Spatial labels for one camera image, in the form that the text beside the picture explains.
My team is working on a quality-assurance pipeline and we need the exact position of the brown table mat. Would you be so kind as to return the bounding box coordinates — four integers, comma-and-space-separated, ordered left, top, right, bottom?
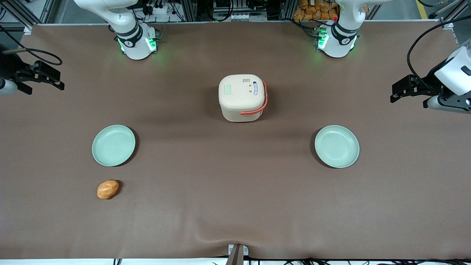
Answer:
0, 21, 471, 260

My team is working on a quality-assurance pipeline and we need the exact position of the light green round plate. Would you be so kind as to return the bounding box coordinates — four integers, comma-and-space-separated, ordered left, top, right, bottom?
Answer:
92, 125, 136, 167
315, 125, 360, 169

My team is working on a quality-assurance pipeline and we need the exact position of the cream rice cooker orange handle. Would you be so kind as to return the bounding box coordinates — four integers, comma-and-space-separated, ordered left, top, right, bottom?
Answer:
218, 74, 268, 123

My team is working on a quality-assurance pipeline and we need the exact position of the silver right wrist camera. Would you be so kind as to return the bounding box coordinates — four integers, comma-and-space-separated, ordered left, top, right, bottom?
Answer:
0, 78, 18, 95

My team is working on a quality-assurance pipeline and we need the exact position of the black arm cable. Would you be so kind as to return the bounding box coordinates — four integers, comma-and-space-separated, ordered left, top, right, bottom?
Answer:
406, 15, 471, 92
0, 24, 63, 66

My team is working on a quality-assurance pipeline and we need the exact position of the pile of orange bread rolls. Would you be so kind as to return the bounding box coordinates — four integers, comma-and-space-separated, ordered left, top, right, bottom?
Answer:
293, 0, 340, 21

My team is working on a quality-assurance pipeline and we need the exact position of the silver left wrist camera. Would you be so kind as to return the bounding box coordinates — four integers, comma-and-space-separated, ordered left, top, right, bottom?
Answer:
423, 95, 471, 113

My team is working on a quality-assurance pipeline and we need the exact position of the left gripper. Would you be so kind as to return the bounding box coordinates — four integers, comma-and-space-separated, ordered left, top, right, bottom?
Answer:
390, 46, 471, 103

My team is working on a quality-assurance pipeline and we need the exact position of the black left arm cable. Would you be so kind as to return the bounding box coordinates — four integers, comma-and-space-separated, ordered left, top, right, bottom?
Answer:
406, 15, 471, 92

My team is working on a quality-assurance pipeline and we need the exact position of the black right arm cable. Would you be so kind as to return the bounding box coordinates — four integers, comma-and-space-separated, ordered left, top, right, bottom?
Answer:
0, 24, 63, 66

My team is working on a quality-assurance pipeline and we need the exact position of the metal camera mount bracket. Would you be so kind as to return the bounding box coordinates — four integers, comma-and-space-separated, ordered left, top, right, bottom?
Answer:
225, 244, 249, 265

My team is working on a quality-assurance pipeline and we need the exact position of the white power strip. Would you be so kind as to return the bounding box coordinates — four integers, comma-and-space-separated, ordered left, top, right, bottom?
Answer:
145, 0, 170, 16

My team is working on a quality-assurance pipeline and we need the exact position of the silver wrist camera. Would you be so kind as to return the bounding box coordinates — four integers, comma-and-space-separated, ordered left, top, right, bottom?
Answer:
0, 78, 18, 95
423, 95, 471, 113

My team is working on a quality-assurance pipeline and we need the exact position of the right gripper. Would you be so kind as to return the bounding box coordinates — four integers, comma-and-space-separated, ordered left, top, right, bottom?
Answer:
0, 43, 65, 95

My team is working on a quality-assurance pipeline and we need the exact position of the golden brown bread roll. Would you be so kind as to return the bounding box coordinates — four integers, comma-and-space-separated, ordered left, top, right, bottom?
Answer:
97, 179, 120, 200

